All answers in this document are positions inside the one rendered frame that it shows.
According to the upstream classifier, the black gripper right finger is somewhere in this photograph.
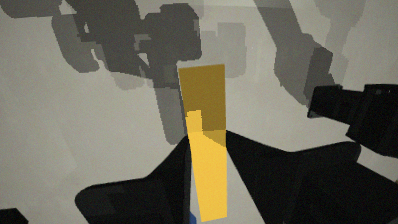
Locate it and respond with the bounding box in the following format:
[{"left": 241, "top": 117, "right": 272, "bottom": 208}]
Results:
[{"left": 226, "top": 130, "right": 362, "bottom": 224}]

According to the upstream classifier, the yellow bar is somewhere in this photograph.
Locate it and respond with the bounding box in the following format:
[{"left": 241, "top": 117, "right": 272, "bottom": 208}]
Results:
[{"left": 178, "top": 63, "right": 227, "bottom": 222}]

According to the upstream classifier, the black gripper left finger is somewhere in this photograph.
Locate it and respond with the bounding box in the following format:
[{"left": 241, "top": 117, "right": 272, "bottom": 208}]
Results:
[{"left": 75, "top": 136, "right": 192, "bottom": 224}]

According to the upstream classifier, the small blue cube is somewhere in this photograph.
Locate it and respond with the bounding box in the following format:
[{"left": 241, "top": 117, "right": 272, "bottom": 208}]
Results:
[{"left": 189, "top": 212, "right": 197, "bottom": 224}]

